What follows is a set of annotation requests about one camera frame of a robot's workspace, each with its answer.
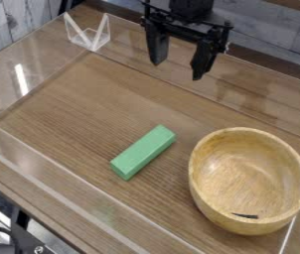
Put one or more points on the clear acrylic tray wall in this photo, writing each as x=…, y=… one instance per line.
x=95, y=222

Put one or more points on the wooden bowl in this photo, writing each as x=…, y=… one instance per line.
x=244, y=180

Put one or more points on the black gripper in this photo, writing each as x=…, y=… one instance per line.
x=191, y=21

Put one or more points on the black table leg bracket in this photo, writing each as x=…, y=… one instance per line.
x=29, y=245

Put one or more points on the clear acrylic corner bracket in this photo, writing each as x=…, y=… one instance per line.
x=90, y=39

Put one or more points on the green rectangular block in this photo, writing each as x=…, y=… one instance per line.
x=142, y=152

